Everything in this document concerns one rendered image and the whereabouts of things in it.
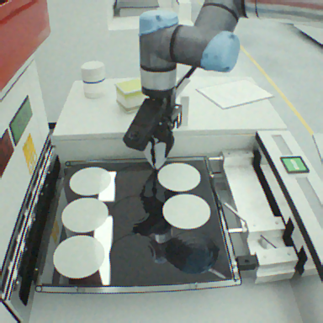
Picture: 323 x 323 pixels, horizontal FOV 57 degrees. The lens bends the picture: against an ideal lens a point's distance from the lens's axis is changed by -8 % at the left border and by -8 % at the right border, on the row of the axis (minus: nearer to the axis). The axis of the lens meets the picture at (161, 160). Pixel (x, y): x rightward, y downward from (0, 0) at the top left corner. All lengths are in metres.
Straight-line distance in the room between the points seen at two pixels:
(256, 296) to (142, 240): 0.26
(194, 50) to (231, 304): 0.48
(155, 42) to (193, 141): 0.32
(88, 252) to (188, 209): 0.23
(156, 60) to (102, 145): 0.30
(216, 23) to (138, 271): 0.46
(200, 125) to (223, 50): 0.32
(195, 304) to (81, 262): 0.23
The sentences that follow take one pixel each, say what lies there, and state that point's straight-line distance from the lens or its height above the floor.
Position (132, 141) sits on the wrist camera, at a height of 1.04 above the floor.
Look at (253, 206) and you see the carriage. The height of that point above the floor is 0.88.
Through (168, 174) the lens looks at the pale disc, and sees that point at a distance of 0.76.
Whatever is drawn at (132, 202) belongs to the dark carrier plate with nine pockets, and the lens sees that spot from 0.70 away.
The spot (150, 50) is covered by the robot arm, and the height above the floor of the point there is 1.20.
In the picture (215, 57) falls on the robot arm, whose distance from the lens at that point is 0.55.
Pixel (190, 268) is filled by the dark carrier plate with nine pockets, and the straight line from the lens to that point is 0.59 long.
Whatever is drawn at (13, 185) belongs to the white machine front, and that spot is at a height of 1.03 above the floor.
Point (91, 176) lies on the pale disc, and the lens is 0.78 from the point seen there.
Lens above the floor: 1.39
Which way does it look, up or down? 38 degrees down
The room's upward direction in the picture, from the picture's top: straight up
